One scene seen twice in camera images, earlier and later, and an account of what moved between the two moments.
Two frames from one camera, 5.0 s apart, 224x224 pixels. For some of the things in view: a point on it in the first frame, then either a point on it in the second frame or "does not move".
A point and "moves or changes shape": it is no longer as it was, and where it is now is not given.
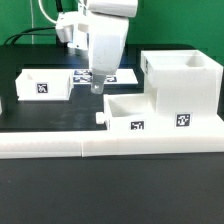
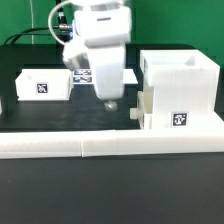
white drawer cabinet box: (188, 88) does not move
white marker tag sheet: (123, 76) does not move
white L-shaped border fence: (98, 143) does not move
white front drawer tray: (129, 112) moves or changes shape
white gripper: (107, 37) -> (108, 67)
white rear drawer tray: (44, 84) does not move
